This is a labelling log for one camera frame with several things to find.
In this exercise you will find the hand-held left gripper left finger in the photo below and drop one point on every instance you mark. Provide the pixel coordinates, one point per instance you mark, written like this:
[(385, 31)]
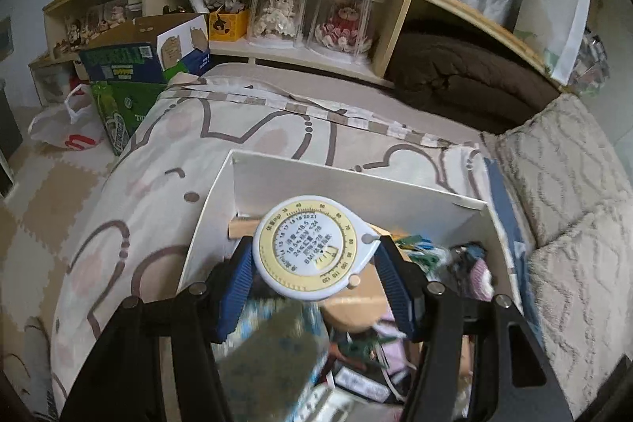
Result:
[(237, 283)]

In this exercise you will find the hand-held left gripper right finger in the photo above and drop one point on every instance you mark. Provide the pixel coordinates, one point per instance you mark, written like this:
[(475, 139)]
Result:
[(395, 283)]

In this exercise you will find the round white tape measure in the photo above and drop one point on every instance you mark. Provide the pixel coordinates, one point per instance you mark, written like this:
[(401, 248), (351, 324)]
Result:
[(311, 249)]

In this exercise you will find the white storage box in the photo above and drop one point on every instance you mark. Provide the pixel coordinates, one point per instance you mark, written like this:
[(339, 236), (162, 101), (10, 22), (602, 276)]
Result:
[(346, 189)]

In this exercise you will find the tan cardboard piece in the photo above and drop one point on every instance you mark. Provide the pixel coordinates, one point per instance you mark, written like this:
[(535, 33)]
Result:
[(356, 308)]

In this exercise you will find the teal patterned packet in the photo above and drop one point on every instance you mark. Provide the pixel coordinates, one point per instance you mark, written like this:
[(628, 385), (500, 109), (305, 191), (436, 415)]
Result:
[(272, 353)]

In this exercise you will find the pink knitted item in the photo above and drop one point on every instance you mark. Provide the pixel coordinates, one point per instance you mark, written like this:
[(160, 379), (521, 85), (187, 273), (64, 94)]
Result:
[(477, 276)]

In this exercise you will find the printed pink and white blanket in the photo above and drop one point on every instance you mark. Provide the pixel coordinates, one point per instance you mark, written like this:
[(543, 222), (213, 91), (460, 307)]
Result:
[(163, 165)]

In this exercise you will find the beige textured pillow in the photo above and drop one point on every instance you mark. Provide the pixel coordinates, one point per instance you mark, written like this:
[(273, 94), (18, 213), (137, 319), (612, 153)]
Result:
[(559, 165), (588, 303)]

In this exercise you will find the green cardboard box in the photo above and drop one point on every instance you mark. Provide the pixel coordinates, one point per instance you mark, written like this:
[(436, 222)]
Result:
[(123, 110)]

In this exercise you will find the brown blanket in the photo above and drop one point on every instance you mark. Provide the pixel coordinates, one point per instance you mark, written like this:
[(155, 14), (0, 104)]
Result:
[(470, 76)]

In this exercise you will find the white plastic bag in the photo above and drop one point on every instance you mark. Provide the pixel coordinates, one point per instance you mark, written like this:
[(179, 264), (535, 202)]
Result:
[(64, 120)]

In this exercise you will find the yellow box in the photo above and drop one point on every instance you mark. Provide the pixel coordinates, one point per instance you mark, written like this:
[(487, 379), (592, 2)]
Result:
[(227, 25)]

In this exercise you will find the blue cardboard box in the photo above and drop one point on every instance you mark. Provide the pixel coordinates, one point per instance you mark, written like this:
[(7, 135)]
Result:
[(123, 51)]

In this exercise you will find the clear case with red doll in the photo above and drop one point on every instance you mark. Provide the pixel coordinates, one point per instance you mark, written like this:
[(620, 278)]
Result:
[(343, 21)]

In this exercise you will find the clear case with white doll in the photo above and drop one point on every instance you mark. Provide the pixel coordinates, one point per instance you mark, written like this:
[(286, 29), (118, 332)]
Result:
[(279, 11)]

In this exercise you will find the row of small figurines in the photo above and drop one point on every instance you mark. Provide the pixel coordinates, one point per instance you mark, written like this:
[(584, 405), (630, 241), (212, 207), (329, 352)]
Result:
[(94, 26)]

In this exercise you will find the clear faceted container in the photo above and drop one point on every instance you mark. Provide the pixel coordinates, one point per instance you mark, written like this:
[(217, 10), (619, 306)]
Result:
[(593, 61)]

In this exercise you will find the white paper bag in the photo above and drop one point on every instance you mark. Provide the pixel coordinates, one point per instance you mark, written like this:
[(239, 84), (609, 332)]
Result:
[(554, 16)]

